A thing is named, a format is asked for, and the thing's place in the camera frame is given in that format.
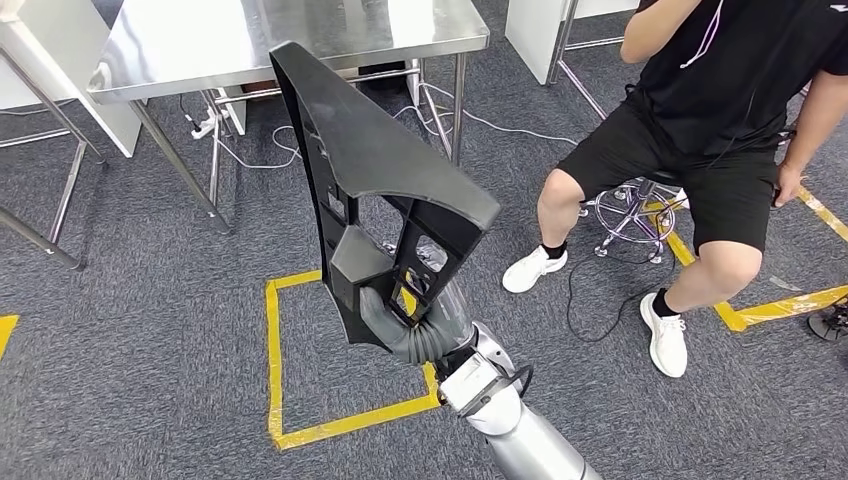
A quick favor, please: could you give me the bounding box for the black floor cable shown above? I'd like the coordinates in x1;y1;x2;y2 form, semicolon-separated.
564;248;678;346

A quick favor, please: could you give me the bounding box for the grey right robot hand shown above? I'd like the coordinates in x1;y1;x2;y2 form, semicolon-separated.
359;284;476;364

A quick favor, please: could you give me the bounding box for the white power strip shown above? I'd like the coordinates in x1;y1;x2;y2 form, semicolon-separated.
190;105;230;142

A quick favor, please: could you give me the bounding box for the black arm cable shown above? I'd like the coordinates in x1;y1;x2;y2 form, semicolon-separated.
506;362;535;400

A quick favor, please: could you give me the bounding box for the black box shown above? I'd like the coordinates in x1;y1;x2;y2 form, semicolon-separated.
357;60;409;94

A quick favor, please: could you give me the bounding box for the black plastic car part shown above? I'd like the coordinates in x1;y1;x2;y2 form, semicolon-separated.
268;40;503;351

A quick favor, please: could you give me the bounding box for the stainless steel table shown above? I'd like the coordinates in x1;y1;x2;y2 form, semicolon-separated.
86;0;492;234
0;42;109;273
546;0;627;121

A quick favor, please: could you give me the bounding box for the yellow floor tape square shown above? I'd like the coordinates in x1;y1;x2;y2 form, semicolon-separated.
264;268;444;453

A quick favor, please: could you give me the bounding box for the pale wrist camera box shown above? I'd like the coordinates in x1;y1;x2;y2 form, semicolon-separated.
438;352;515;419

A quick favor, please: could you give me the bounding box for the chrome stool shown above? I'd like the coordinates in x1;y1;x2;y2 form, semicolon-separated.
578;173;690;266

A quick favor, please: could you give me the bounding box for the white floor cable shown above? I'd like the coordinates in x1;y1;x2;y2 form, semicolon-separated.
211;79;581;172

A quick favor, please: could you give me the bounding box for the person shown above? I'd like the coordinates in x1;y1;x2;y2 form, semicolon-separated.
501;0;848;380

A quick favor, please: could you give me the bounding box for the white earphone cable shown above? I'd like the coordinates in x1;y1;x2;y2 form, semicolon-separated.
680;0;725;70

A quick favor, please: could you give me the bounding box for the white partition panel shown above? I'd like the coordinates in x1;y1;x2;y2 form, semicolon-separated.
504;0;641;87
0;0;144;160

